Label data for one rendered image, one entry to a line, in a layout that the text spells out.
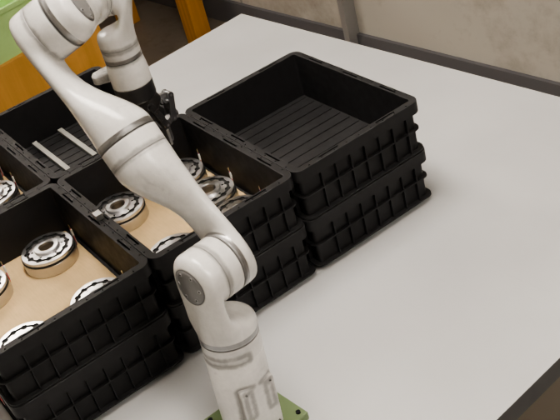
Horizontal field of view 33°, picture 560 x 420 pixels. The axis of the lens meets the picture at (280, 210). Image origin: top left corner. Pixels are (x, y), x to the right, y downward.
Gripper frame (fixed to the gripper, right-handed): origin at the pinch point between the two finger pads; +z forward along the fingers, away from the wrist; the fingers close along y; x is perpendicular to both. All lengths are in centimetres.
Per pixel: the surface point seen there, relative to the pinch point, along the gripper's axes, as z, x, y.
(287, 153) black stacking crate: 11.3, -11.0, 22.1
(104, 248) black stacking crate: 6.7, -10.4, -21.1
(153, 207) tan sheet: 11.2, -1.1, -5.2
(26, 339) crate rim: 1, -27, -44
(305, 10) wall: 79, 164, 166
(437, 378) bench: 24, -67, 2
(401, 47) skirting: 84, 106, 165
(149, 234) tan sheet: 11.1, -8.2, -11.1
